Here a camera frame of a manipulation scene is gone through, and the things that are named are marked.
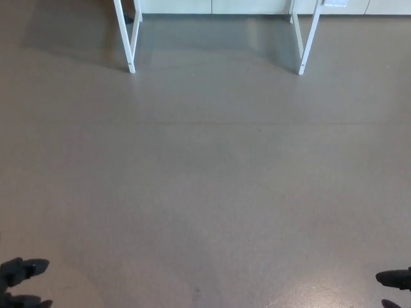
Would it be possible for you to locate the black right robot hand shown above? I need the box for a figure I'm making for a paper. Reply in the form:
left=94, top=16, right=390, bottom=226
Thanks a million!
left=375, top=266, right=411, bottom=308

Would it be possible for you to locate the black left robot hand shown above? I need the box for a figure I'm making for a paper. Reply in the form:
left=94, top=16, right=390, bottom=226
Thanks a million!
left=0, top=257, right=54, bottom=308

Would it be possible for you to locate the white table with metal legs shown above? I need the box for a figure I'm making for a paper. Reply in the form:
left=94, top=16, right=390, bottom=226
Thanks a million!
left=112, top=0, right=323, bottom=76

